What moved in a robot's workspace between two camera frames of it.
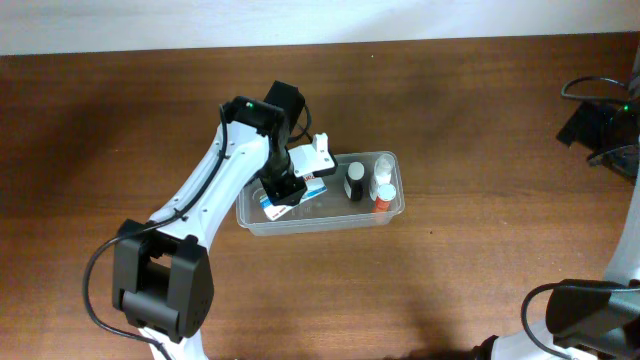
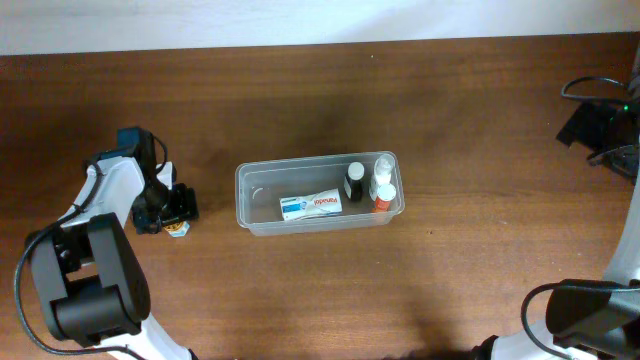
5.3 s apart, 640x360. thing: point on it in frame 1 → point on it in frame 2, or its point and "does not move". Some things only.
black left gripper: [282, 190] → [176, 206]
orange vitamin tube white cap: [386, 193] does not move
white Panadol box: [315, 186] → [321, 203]
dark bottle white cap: [354, 179] does not move
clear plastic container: [364, 191] does not move
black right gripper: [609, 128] does not move
